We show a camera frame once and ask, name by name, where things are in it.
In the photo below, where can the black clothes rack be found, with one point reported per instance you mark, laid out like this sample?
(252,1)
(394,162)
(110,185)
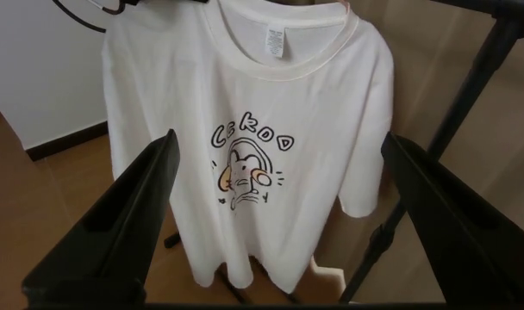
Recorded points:
(473,86)

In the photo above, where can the white garment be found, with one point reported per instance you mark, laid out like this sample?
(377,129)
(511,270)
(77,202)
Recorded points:
(253,107)

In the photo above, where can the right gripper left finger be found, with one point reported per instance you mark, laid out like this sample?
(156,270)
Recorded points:
(85,267)

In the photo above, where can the beige curtain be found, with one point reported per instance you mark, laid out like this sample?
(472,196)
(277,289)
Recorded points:
(494,129)

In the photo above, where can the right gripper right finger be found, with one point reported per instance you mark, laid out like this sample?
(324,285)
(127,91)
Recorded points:
(464,267)

